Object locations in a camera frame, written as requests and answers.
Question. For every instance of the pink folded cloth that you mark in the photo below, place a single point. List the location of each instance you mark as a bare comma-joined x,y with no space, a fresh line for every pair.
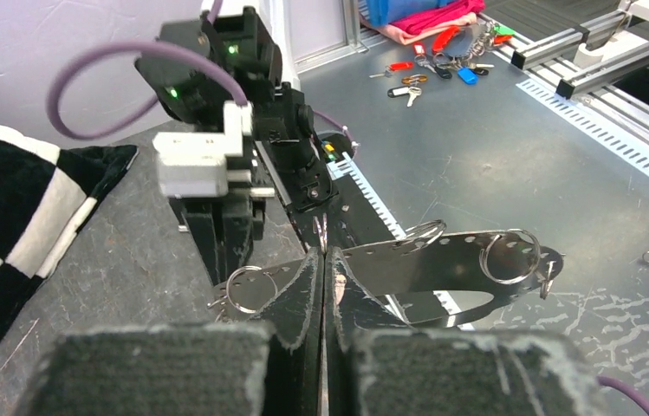
418,26

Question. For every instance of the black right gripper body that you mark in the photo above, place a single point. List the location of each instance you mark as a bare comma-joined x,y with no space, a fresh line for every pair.
223,229

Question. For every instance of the keys on far table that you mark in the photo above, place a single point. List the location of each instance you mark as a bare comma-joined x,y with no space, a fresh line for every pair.
453,53

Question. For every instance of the blue plastic bin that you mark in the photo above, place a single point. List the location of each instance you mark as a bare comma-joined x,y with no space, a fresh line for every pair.
383,12

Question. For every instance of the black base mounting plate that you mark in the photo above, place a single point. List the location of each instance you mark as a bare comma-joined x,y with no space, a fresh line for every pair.
349,219

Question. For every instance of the white slotted cable duct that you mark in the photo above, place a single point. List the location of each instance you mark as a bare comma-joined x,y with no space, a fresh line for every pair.
348,168

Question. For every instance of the far white slotted duct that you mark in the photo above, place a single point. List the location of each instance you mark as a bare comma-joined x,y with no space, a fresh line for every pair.
618,141

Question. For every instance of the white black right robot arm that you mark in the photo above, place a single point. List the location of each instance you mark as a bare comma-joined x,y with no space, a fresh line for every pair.
253,135

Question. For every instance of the black white checkered pillow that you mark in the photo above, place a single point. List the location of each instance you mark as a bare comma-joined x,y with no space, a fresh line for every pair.
47,195

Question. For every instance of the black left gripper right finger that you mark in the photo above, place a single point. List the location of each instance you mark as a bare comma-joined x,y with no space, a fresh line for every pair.
378,365

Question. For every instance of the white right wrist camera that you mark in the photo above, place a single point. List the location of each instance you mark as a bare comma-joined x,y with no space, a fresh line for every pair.
206,165

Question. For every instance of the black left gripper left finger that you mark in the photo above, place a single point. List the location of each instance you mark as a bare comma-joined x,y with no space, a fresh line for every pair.
268,364

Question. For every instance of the aluminium frame rail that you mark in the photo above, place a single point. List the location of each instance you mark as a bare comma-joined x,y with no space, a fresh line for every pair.
315,33

